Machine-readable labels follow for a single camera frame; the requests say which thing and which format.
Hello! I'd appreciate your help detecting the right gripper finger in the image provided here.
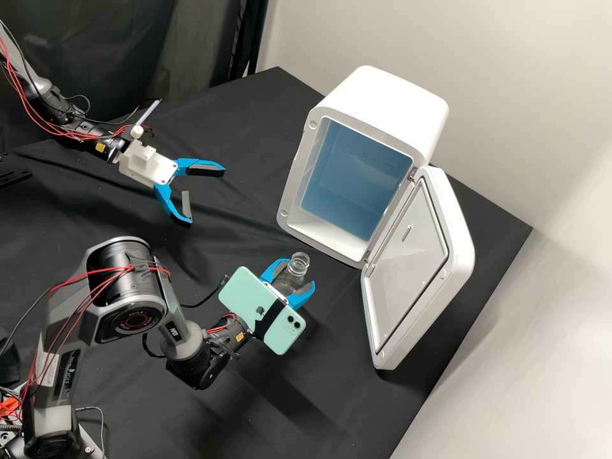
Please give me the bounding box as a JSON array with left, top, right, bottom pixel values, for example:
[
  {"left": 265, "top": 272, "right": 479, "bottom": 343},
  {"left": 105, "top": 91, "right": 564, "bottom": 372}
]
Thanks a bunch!
[{"left": 288, "top": 281, "right": 317, "bottom": 310}]

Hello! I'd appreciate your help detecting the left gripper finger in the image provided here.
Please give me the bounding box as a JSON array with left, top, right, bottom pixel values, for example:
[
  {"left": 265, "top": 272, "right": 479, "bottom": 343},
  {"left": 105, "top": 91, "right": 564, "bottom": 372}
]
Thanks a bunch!
[{"left": 259, "top": 258, "right": 291, "bottom": 284}]

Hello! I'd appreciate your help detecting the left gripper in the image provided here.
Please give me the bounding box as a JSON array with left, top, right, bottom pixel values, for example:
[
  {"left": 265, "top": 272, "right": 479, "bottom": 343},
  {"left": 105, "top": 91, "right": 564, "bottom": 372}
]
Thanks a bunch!
[{"left": 117, "top": 138, "right": 226, "bottom": 226}]

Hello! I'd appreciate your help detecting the clear flask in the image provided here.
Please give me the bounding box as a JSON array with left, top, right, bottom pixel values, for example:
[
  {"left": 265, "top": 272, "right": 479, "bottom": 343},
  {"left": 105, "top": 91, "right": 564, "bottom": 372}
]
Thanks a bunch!
[{"left": 271, "top": 250, "right": 313, "bottom": 299}]

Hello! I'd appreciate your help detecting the incubator door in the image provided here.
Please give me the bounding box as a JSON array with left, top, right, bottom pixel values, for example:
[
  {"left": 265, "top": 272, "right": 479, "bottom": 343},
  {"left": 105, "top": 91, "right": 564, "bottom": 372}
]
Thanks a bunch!
[{"left": 359, "top": 164, "right": 477, "bottom": 372}]

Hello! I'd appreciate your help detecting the white incubator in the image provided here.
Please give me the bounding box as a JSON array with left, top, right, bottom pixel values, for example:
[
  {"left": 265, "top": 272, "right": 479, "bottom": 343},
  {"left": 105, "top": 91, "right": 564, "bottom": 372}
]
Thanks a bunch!
[{"left": 275, "top": 64, "right": 451, "bottom": 269}]

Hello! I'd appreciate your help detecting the right wrist camera phone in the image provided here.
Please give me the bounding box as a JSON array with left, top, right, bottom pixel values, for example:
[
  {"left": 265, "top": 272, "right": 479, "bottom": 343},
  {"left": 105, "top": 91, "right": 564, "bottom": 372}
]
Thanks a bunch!
[{"left": 217, "top": 265, "right": 307, "bottom": 356}]

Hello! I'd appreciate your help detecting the black cable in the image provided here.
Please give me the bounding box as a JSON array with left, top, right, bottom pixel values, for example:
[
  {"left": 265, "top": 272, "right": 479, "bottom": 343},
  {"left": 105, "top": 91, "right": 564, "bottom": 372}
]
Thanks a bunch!
[
  {"left": 181, "top": 274, "right": 228, "bottom": 308},
  {"left": 71, "top": 405, "right": 107, "bottom": 454}
]

